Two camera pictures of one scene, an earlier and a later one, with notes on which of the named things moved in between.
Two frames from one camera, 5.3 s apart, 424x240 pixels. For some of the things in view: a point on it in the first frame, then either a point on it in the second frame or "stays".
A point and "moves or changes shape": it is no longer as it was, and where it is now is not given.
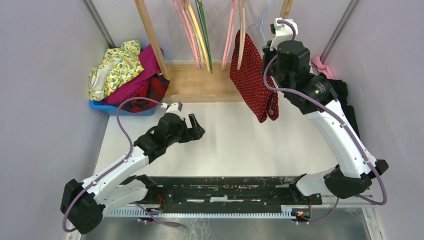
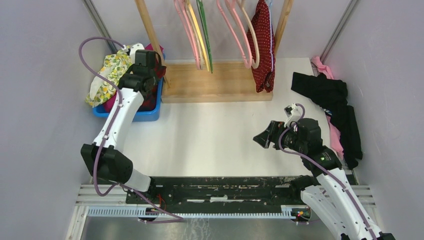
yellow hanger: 199,36 stays
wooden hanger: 242,39 -> 255,65
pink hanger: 179,5 stays
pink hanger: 228,44 -> 230,4
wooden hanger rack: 197,82 stays
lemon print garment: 119,65 moves or changes shape
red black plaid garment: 155,88 moves or changes shape
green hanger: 202,20 stays
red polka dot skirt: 250,82 -> 263,76
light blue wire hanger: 260,24 moves or changes shape
